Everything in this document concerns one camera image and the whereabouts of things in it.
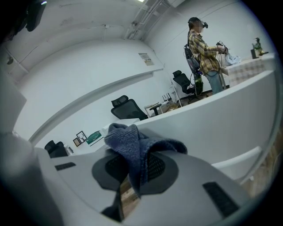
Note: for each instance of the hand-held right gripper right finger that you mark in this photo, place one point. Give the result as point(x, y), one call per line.
point(190, 189)

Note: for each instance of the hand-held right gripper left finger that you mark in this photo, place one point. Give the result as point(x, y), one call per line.
point(75, 176)

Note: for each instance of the dark blue wiping cloth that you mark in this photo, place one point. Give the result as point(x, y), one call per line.
point(134, 150)

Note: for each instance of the black mesh office chair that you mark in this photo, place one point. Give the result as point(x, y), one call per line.
point(130, 109)
point(55, 149)
point(181, 80)

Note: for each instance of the green and white box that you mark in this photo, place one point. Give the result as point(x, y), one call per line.
point(94, 137)

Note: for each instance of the router with antennas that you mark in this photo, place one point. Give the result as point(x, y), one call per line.
point(166, 99)

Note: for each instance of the table with checkered cloth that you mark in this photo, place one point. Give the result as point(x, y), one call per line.
point(245, 70)

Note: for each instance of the white plastic bag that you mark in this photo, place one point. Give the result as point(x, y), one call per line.
point(231, 58)

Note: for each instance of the paper notice sheet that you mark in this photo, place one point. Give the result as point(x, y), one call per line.
point(147, 59)

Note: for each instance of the small black box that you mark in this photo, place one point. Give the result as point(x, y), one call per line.
point(254, 54)

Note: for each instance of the small potted plant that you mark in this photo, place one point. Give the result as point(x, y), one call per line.
point(257, 46)

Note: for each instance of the white ceiling pipes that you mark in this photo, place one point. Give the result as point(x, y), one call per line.
point(141, 22)

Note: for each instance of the brown picture frame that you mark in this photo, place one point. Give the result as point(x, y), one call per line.
point(76, 142)

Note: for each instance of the black picture frame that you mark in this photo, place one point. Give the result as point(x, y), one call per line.
point(81, 136)

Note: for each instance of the black head-worn camera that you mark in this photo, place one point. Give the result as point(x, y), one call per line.
point(34, 15)

